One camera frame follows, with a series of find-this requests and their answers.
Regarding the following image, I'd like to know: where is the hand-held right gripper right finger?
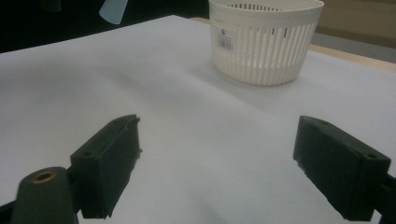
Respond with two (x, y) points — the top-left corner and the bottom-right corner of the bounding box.
(292, 115), (392, 222)

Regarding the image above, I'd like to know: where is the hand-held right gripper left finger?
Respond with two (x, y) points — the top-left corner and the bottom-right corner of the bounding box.
(69, 114), (143, 219)

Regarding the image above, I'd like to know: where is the white slotted plastic basket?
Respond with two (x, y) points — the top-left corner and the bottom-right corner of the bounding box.
(207, 0), (325, 87)

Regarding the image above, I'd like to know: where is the white table cover sheet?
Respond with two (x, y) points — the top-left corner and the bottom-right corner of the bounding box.
(0, 14), (396, 224)

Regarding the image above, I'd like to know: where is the black curtain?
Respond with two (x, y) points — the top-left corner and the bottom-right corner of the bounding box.
(0, 0), (210, 54)

